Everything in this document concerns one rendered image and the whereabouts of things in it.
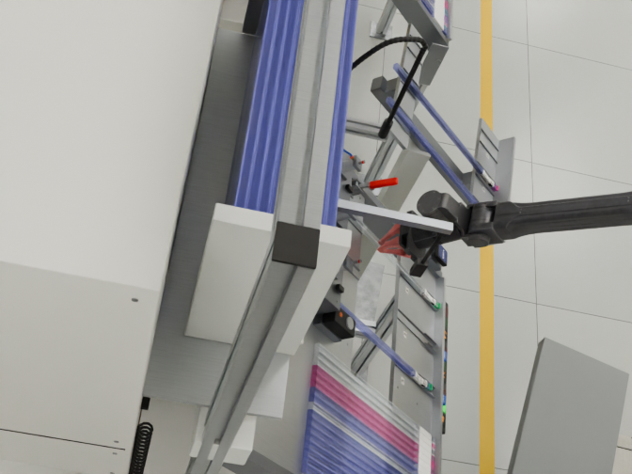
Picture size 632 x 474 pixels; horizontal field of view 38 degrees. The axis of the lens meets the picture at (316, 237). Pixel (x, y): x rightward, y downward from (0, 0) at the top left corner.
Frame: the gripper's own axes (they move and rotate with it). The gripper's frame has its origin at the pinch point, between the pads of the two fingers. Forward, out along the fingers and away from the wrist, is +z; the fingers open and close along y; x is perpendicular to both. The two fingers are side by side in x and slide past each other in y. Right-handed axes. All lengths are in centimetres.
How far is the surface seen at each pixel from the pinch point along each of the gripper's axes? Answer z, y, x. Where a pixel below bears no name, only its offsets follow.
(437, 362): 2.2, 14.4, 29.5
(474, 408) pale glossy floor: 33, -7, 105
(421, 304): 2.8, 2.7, 22.1
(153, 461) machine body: 49, 45, -8
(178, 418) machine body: 47, 35, -5
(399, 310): 1.6, 10.1, 10.9
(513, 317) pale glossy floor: 24, -42, 115
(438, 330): 2.2, 6.2, 29.4
